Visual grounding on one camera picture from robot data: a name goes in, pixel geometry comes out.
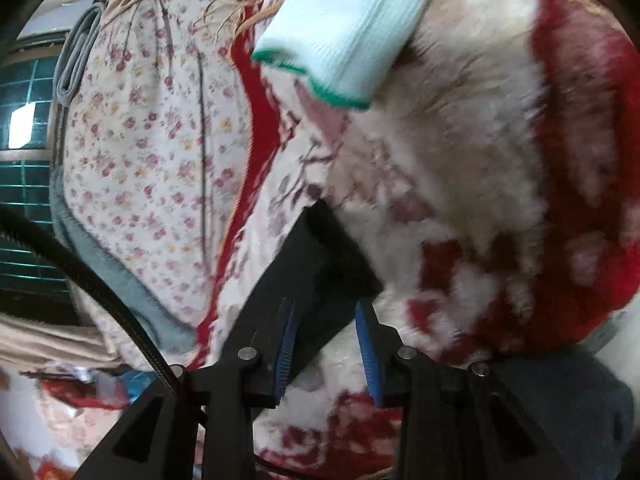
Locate black pants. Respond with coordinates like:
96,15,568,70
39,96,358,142
222,200,382,408

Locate grey-blue fuzzy cardigan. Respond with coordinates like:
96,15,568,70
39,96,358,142
49,167,196,353

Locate beige curtain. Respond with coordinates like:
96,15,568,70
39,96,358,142
0,314,122,372

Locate window with green grille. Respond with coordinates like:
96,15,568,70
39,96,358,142
1,35,70,304

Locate red white floral fleece blanket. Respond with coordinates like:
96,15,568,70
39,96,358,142
208,0,639,366

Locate floral print quilt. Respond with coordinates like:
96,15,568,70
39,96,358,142
63,0,250,365

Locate folded grey towel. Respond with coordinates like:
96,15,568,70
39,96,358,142
52,1,105,107

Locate white glove green cuff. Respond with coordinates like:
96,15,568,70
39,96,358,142
252,0,428,110

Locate black braided cable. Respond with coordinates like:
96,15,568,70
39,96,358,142
0,204,184,396

